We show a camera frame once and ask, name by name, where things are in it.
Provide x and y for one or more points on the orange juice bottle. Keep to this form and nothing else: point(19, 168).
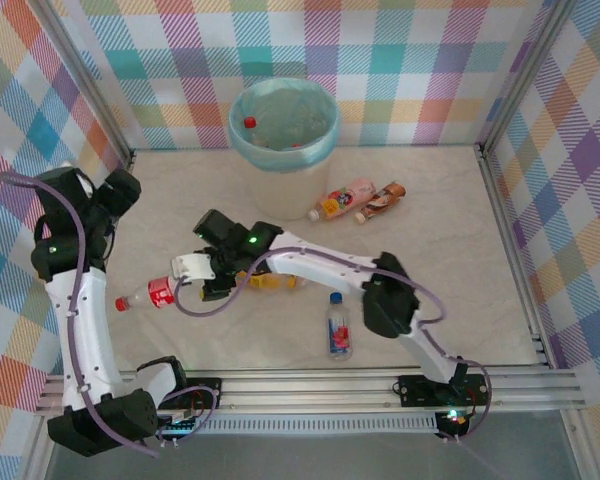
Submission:
point(267, 283)

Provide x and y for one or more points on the pink label drink bottle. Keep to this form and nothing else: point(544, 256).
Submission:
point(342, 197)

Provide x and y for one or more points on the blue-cap bottle blue label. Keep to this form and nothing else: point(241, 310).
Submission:
point(340, 335)

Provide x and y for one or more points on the brown label drink bottle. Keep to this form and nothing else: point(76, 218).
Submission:
point(382, 200)

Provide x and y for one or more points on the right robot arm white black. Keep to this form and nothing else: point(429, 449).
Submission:
point(320, 262)

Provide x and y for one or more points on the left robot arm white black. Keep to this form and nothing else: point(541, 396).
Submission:
point(85, 340)

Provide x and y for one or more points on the left controller circuit board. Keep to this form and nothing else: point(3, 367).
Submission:
point(180, 428)

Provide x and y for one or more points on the controller circuit board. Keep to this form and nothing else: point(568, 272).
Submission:
point(455, 421)
point(180, 428)

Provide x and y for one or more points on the right controller circuit board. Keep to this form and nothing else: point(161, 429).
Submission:
point(455, 421)

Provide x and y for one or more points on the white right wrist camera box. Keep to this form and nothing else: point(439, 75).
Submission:
point(192, 267)

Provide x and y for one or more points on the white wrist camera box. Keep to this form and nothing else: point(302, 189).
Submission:
point(84, 187)
point(192, 267)

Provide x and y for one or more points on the aluminium table side rail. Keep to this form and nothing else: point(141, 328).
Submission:
point(128, 161)
point(500, 215)

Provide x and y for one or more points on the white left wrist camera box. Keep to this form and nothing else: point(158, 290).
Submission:
point(84, 187)

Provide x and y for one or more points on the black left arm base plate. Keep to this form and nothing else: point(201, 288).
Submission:
point(205, 392)

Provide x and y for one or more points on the aluminium frame post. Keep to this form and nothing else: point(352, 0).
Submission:
point(87, 85)
point(530, 75)

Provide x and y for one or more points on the aluminium mounting rail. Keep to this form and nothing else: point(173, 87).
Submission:
point(305, 392)

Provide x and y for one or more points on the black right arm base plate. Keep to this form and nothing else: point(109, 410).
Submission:
point(415, 390)

